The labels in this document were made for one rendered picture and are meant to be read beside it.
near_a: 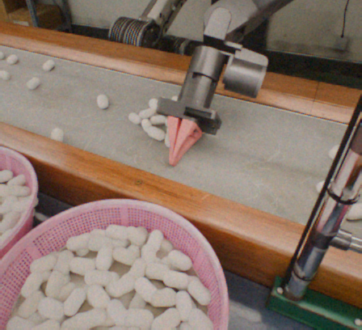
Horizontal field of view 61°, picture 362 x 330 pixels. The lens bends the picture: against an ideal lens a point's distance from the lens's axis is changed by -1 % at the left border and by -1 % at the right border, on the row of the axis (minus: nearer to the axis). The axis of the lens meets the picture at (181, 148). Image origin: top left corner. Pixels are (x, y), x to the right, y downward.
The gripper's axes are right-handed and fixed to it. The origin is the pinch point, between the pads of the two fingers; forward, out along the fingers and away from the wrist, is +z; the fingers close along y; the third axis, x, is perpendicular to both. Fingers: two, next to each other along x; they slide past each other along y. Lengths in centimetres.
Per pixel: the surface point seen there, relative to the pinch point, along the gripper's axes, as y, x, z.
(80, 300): 0.3, -15.3, 19.6
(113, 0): -156, 159, -126
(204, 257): 11.3, -9.7, 10.9
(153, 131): -6.3, 2.4, -4.1
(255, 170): 12.9, 3.7, -2.9
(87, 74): -34.0, 14.1, -14.9
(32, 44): -58, 17, -20
